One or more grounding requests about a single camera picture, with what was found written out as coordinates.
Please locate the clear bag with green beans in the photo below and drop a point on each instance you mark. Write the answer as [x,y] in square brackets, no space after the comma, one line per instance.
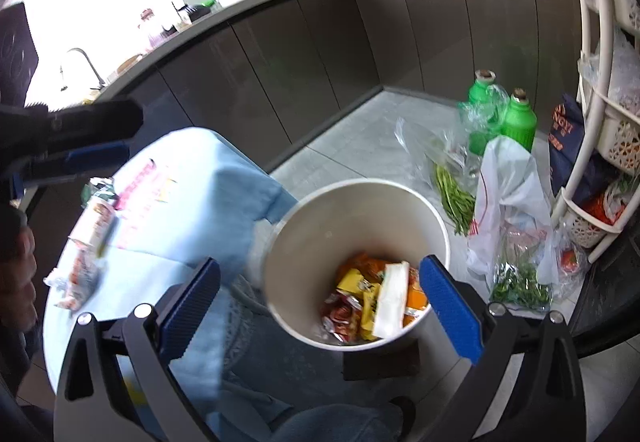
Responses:
[442,159]

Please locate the white red snack wrapper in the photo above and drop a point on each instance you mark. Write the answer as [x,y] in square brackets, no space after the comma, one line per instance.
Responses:
[74,279]

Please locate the green plastic bottle front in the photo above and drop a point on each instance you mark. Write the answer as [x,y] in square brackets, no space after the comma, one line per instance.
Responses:
[520,121]

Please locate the yellow snack wrapper in bucket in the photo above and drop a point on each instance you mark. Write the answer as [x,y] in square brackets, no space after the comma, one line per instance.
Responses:
[362,297]

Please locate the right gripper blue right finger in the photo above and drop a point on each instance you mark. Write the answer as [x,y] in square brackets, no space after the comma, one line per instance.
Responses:
[547,402]

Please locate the white plastic shopping bag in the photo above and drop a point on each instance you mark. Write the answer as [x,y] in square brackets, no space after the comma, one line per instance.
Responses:
[509,192]

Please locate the white paper trash bucket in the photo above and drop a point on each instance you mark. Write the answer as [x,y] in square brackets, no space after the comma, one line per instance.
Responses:
[357,223]

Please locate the bag of leafy greens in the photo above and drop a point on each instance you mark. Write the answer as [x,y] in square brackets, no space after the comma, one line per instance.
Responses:
[515,282]

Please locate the dark kitchen cabinet counter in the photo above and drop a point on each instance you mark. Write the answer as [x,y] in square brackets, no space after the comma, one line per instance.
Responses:
[270,75]

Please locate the white wrapper in bucket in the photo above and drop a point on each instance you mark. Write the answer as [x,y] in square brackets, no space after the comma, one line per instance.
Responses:
[392,301]

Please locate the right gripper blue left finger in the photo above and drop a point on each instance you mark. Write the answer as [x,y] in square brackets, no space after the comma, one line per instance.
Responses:
[93,403]

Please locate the green plastic bottle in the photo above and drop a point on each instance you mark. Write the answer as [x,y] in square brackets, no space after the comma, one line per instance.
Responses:
[483,113]
[520,121]

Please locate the dark blue shopping bag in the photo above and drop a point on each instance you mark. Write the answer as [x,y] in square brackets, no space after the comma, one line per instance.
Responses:
[565,139]

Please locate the person's hand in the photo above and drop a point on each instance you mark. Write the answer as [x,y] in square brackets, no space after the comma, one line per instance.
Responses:
[18,268]

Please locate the green plastic bottle rear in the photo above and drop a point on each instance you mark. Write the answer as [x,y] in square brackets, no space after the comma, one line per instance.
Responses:
[483,113]

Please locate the beige plastic storage rack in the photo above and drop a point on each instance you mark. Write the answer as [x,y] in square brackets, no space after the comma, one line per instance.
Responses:
[610,129]

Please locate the blue jeans leg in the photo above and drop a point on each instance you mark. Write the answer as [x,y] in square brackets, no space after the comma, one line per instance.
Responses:
[279,390]

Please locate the light blue cartoon tablecloth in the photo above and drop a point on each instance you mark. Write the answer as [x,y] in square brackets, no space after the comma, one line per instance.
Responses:
[186,197]

